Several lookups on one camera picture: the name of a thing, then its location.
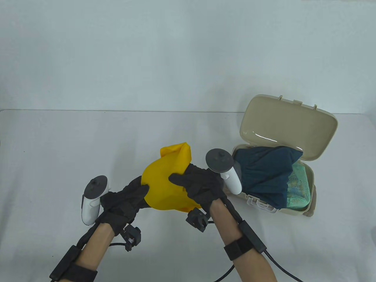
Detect person's left hand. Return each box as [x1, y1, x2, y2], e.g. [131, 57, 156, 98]
[97, 175, 149, 235]

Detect person's right hand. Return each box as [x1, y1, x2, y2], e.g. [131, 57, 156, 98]
[168, 163, 228, 215]

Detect yellow cap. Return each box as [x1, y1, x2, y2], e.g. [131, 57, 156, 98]
[142, 142, 206, 212]

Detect dark teal shorts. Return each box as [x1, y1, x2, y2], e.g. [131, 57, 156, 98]
[234, 146, 303, 209]

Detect green mesh pouch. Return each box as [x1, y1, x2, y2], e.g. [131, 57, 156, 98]
[286, 164, 312, 210]

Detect beige hard-shell suitcase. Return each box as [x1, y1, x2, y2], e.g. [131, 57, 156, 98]
[232, 95, 339, 218]

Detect person's right forearm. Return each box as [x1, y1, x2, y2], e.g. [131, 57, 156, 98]
[209, 198, 278, 282]

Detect grey right hand controller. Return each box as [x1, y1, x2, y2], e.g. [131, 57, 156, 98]
[206, 149, 243, 195]

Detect grey hand controller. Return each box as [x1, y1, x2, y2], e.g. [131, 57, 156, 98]
[206, 149, 243, 195]
[81, 175, 111, 226]

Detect grey left hand controller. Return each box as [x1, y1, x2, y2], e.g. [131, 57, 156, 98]
[81, 175, 111, 226]

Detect black right wrist box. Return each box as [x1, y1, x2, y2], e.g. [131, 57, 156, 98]
[238, 220, 267, 254]

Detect black wrist box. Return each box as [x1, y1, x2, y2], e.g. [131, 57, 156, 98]
[238, 220, 267, 254]
[49, 245, 83, 281]

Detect black left wrist box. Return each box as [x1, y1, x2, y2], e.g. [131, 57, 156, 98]
[49, 245, 83, 281]

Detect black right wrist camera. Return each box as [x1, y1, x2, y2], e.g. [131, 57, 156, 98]
[186, 208, 209, 232]

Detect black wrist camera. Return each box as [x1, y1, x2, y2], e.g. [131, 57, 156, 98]
[186, 208, 209, 232]
[122, 224, 141, 251]

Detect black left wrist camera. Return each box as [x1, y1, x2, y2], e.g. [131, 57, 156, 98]
[122, 224, 141, 251]

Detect black right wrist strap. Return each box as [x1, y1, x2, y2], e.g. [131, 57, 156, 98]
[224, 235, 251, 261]

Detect black wrist strap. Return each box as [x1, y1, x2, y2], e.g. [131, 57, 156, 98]
[65, 264, 98, 282]
[224, 235, 251, 261]

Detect black left wrist strap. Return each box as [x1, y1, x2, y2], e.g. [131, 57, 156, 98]
[65, 264, 98, 282]

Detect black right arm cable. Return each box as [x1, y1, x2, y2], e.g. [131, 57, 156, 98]
[216, 250, 303, 282]

